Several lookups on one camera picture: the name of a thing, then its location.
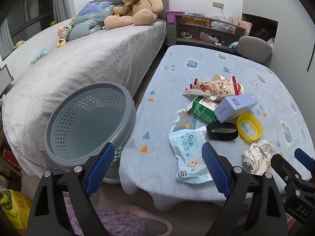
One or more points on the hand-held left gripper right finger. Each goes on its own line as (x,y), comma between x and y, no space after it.
(216,169)

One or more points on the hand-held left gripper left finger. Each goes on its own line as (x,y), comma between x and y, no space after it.
(101,167)

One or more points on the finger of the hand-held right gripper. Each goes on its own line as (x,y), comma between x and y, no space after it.
(304,156)
(279,163)

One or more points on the white paper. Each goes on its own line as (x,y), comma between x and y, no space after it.
(258,154)

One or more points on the black elastic band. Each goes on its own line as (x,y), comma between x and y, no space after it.
(221,136)

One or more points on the light blue wipes packet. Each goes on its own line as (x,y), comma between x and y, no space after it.
(187,152)

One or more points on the grey perforated plastic basket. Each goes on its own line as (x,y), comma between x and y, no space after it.
(81,127)

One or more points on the green white carton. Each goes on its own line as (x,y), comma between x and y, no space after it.
(201,110)

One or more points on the purple cartoon toothpaste box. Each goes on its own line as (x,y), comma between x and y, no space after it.
(231,108)

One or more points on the cream red snack wrapper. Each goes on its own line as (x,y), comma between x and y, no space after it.
(216,87)

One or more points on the red striped paper cup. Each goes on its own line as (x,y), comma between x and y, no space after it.
(217,76)

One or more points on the purple fluffy rug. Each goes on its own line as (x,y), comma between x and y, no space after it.
(118,221)

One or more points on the red box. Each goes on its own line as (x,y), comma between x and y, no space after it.
(9,158)

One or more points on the yellow plastic bag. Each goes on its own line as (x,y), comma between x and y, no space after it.
(14,209)

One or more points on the light blue printed blanket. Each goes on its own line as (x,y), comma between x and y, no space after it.
(172,83)

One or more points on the bed with grey checked sheet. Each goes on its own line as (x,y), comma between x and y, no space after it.
(86,61)

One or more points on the grey chair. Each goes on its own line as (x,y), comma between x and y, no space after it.
(253,48)

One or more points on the teal cloth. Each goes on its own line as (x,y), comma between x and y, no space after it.
(233,46)

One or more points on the light blue plush toy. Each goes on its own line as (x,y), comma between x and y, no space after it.
(40,54)

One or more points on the small yellow plush toy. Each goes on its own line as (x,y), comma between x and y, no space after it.
(60,43)

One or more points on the pink plastic bag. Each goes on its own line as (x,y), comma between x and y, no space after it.
(206,37)

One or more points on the small paper cup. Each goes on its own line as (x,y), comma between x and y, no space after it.
(184,33)

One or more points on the green rabbit plush doll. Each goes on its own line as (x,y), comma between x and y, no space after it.
(66,30)

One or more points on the pink paper box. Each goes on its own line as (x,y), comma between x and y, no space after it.
(243,25)

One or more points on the grey curved shelf unit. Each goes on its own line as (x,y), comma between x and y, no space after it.
(194,29)

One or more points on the grey nightstand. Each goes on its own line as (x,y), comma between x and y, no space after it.
(170,34)

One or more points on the white plastic bag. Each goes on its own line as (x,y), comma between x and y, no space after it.
(221,24)

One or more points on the yellow plush on windowsill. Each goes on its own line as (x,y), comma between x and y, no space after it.
(20,43)

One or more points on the yellow red foil packet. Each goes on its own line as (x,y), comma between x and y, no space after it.
(196,21)

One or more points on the white wardrobe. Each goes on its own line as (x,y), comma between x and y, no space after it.
(290,5)

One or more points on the purple storage box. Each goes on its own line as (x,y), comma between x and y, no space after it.
(172,17)

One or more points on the blue printed pillow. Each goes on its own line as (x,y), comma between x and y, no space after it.
(96,7)

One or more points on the large tan teddy bear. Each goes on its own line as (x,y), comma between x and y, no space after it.
(142,5)

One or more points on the grey curtain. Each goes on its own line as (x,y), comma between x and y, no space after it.
(64,0)

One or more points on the dark window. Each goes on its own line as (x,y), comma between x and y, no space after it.
(29,9)

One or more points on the white bed rail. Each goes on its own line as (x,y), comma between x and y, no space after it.
(3,78)

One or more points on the wall socket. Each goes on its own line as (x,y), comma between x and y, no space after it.
(217,4)

